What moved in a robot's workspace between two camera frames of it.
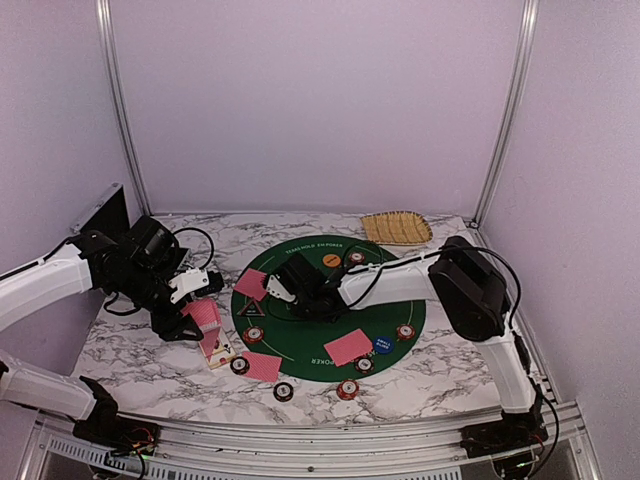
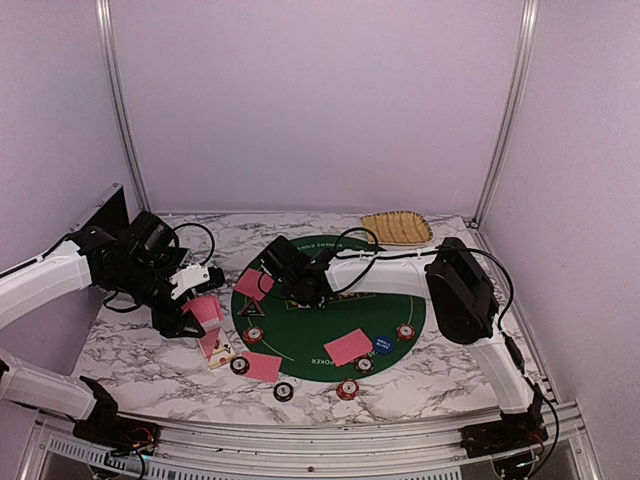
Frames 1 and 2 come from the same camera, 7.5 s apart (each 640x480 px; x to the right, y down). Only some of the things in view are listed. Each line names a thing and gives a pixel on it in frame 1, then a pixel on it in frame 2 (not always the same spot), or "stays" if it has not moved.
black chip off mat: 282,391 stays
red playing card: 349,347 stays
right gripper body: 309,313 to 293,294
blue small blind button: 384,344 stays
